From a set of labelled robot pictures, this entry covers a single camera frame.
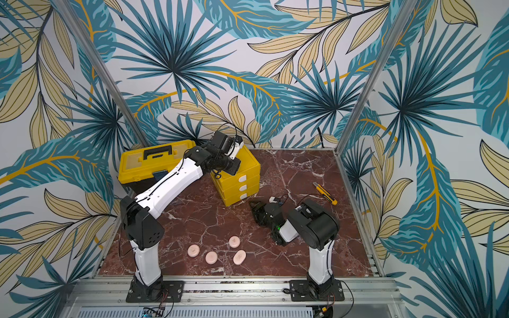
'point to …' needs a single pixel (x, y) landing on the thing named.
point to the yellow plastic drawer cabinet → (244, 184)
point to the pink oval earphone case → (239, 257)
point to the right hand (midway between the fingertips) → (248, 203)
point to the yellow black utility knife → (327, 196)
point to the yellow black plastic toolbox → (138, 167)
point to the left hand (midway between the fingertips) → (236, 166)
